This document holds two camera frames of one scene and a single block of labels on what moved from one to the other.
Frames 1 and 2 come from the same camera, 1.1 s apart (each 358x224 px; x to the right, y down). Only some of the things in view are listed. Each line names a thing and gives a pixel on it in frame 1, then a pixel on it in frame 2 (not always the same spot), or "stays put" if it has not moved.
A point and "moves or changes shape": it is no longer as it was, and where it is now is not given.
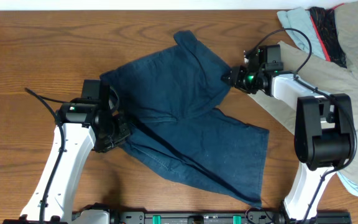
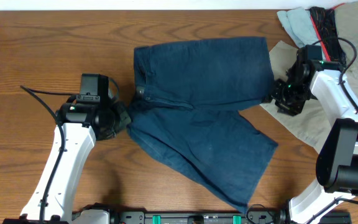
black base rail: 252,217 stays put
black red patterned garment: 324,22 stays put
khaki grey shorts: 355,85 stays put
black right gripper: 235,78 -> 291,109
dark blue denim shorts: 166,93 moves or changes shape
